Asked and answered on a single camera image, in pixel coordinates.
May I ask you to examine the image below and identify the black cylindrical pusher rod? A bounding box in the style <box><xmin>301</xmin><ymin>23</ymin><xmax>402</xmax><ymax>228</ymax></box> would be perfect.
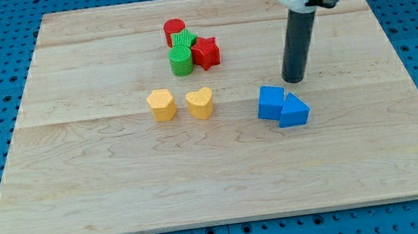
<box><xmin>282</xmin><ymin>10</ymin><xmax>316</xmax><ymax>83</ymax></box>

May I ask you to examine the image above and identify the blue cube block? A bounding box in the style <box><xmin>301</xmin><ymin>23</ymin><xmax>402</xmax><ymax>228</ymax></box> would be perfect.
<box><xmin>257</xmin><ymin>86</ymin><xmax>284</xmax><ymax>121</ymax></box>

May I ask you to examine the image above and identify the blue triangle block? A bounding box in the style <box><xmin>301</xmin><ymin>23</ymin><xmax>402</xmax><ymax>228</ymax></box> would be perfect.
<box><xmin>279</xmin><ymin>93</ymin><xmax>310</xmax><ymax>128</ymax></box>

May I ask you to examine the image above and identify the red star block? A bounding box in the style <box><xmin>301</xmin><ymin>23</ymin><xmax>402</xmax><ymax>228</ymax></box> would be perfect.
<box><xmin>190</xmin><ymin>36</ymin><xmax>221</xmax><ymax>70</ymax></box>

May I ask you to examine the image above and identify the green star block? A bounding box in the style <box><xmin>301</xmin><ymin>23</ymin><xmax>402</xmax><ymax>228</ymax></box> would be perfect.
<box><xmin>171</xmin><ymin>28</ymin><xmax>197</xmax><ymax>48</ymax></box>

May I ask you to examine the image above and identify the green cylinder block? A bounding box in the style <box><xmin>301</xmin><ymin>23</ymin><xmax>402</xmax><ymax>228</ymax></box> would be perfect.
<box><xmin>168</xmin><ymin>45</ymin><xmax>194</xmax><ymax>77</ymax></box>

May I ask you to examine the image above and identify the red cylinder block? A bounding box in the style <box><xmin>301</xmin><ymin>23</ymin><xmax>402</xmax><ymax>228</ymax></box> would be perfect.
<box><xmin>163</xmin><ymin>18</ymin><xmax>186</xmax><ymax>48</ymax></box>

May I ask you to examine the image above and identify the yellow heart block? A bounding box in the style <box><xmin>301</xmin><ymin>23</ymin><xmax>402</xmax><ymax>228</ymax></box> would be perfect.
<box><xmin>186</xmin><ymin>87</ymin><xmax>214</xmax><ymax>120</ymax></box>

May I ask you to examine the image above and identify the yellow pentagon block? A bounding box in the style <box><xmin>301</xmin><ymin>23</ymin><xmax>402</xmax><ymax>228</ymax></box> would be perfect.
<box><xmin>146</xmin><ymin>89</ymin><xmax>177</xmax><ymax>122</ymax></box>

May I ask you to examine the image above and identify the wooden board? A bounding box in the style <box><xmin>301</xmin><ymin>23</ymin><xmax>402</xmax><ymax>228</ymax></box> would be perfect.
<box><xmin>0</xmin><ymin>0</ymin><xmax>418</xmax><ymax>234</ymax></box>

